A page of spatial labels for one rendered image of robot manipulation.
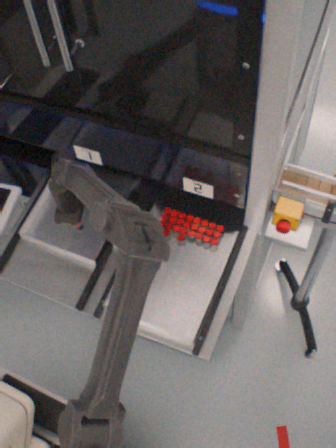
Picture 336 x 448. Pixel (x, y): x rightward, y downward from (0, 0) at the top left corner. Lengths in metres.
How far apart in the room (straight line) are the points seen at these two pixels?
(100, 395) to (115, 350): 0.09
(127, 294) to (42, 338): 1.59
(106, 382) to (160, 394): 1.35
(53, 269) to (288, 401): 1.20
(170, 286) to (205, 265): 0.11
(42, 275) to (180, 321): 0.42
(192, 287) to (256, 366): 0.92
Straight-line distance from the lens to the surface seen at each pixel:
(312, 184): 1.55
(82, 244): 1.52
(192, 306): 1.40
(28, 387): 1.24
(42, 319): 2.43
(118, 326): 0.85
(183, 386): 2.24
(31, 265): 1.53
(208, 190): 1.40
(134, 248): 0.80
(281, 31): 0.94
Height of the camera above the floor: 2.19
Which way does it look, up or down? 60 degrees down
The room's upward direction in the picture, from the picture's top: 8 degrees counter-clockwise
